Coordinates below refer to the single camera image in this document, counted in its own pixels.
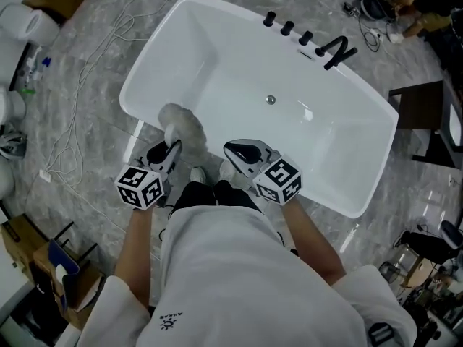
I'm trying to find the person's white shirt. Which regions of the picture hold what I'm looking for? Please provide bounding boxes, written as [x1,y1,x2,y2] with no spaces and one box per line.
[74,206,420,347]

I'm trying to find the person's black trousers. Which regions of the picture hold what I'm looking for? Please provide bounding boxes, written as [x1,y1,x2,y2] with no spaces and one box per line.
[173,179,266,217]

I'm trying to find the person's white shoe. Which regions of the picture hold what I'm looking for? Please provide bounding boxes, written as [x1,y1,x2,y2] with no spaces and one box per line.
[218,160,238,182]
[190,166,208,186]

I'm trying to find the white toilet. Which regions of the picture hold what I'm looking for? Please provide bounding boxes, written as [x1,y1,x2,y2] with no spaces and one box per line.
[0,2,61,47]
[0,85,27,127]

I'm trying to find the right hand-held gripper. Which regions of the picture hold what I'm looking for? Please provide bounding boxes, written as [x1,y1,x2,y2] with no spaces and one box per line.
[223,139,303,205]

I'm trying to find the person's left forearm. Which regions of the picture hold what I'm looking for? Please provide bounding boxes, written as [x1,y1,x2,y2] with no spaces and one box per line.
[114,203,171,309]

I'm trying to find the white fluffy scrubber with handle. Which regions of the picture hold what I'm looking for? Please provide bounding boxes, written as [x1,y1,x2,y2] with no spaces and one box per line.
[157,102,211,163]

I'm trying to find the white floor cable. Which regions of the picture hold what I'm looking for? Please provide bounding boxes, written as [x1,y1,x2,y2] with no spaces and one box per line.
[45,0,182,198]

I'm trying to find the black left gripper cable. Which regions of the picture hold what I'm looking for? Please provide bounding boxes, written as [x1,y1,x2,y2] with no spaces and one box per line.
[158,200,177,244]

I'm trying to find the white bathtub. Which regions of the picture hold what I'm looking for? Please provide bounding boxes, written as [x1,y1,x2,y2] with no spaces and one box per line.
[119,0,399,219]

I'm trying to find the person's right forearm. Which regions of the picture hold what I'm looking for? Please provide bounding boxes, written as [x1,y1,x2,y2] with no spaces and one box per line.
[280,196,344,288]

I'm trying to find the person's left white shoe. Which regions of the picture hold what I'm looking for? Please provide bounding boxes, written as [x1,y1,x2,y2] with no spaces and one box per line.
[190,166,208,186]

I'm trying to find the black wire basket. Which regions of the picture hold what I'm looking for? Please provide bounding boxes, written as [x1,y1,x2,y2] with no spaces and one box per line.
[378,261,403,286]

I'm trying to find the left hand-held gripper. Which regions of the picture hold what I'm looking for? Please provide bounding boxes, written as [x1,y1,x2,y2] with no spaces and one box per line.
[114,139,184,211]

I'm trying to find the blue folding chair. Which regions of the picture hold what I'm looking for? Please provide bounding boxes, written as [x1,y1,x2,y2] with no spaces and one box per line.
[48,221,99,278]

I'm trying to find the black curved faucet spout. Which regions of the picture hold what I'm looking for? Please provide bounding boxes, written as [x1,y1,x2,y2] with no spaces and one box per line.
[315,35,349,58]

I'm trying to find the person's right white shoe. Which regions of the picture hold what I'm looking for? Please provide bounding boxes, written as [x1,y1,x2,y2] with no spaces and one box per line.
[218,160,238,182]

